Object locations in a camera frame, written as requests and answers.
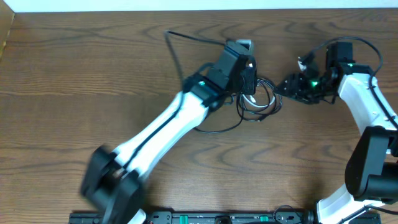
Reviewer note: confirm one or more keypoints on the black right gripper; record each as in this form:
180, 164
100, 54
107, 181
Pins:
295, 87

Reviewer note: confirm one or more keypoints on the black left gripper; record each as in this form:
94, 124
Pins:
251, 78

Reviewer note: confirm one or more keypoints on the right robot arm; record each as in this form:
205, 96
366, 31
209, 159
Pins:
370, 181

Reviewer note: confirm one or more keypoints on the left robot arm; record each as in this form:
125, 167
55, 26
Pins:
114, 180

